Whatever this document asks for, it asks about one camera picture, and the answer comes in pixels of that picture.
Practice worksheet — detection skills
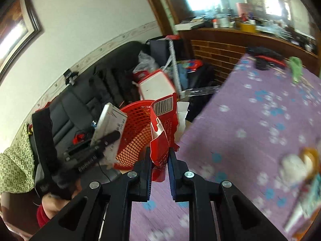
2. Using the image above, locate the white green medicine box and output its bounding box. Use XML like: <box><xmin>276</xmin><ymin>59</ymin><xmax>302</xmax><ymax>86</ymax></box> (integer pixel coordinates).
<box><xmin>90</xmin><ymin>103</ymin><xmax>127</xmax><ymax>167</ymax></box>

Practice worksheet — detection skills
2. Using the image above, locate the red mesh trash basket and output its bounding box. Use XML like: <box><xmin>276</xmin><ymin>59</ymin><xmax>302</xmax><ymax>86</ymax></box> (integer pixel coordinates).
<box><xmin>114</xmin><ymin>100</ymin><xmax>153</xmax><ymax>170</ymax></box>

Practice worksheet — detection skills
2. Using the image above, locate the red white torn carton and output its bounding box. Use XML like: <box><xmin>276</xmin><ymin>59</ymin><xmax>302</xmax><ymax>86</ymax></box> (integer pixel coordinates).
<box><xmin>150</xmin><ymin>93</ymin><xmax>179</xmax><ymax>182</ymax></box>

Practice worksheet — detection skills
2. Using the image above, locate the small knotted plastic bag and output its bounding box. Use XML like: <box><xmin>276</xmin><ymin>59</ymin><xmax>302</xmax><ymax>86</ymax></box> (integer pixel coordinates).
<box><xmin>279</xmin><ymin>154</ymin><xmax>313</xmax><ymax>187</ymax></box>

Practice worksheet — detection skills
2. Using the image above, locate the person left hand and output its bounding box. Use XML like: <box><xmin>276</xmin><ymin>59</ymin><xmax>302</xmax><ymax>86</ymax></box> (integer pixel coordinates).
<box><xmin>41</xmin><ymin>179</ymin><xmax>82</xmax><ymax>219</ymax></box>

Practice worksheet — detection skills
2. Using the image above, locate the red white lidded box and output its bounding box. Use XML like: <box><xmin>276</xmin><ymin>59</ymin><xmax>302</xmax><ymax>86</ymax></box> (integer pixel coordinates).
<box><xmin>138</xmin><ymin>69</ymin><xmax>176</xmax><ymax>100</ymax></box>

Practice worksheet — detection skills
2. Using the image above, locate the cardboard box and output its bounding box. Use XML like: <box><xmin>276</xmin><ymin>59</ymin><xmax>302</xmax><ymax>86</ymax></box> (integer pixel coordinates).
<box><xmin>175</xmin><ymin>102</ymin><xmax>189</xmax><ymax>142</ymax></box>

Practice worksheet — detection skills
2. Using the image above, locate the clear plastic bag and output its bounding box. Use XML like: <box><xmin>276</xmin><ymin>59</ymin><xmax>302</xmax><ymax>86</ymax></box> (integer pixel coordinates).
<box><xmin>133</xmin><ymin>51</ymin><xmax>159</xmax><ymax>74</ymax></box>

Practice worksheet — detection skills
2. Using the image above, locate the purple floral tablecloth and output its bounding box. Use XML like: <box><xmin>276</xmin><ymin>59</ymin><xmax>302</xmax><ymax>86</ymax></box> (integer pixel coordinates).
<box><xmin>129</xmin><ymin>53</ymin><xmax>321</xmax><ymax>241</ymax></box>

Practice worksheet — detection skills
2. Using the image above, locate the framed picture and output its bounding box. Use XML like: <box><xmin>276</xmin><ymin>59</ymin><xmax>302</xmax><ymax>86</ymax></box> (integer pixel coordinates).
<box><xmin>1</xmin><ymin>0</ymin><xmax>42</xmax><ymax>80</ymax></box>

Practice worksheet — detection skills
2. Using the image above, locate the wooden counter ledge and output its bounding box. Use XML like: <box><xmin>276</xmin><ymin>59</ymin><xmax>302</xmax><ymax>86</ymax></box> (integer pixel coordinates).
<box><xmin>179</xmin><ymin>28</ymin><xmax>320</xmax><ymax>84</ymax></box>

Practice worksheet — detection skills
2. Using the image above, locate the black pouch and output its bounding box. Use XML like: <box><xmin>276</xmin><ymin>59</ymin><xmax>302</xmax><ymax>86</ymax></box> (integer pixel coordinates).
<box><xmin>255</xmin><ymin>59</ymin><xmax>269</xmax><ymax>71</ymax></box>

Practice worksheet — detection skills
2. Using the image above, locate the green cloth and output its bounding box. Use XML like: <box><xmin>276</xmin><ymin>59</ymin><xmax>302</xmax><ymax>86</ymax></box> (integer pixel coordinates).
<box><xmin>288</xmin><ymin>57</ymin><xmax>303</xmax><ymax>83</ymax></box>

